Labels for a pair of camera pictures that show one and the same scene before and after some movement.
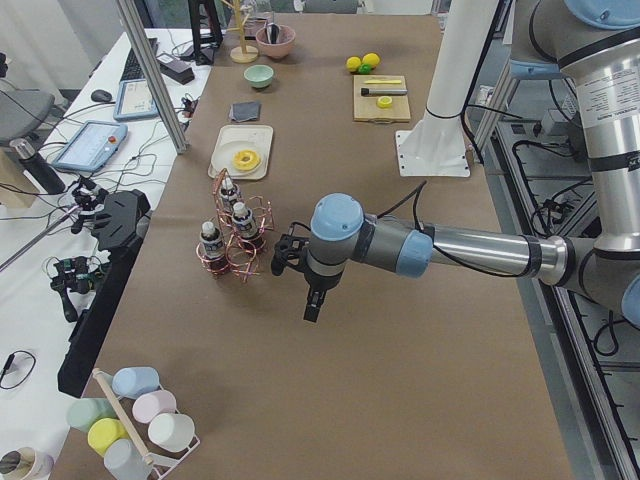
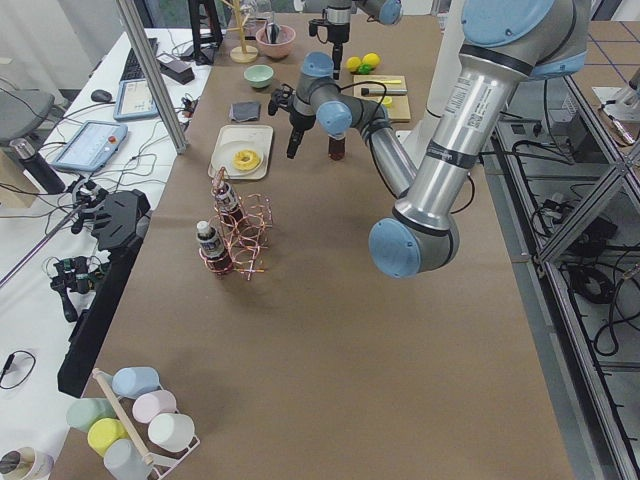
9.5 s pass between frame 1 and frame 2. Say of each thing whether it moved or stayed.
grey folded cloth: stayed
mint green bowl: stayed
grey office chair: stayed
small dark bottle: moved
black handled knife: stayed
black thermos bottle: stayed
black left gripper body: moved
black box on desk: stayed
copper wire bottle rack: stayed
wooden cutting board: stayed
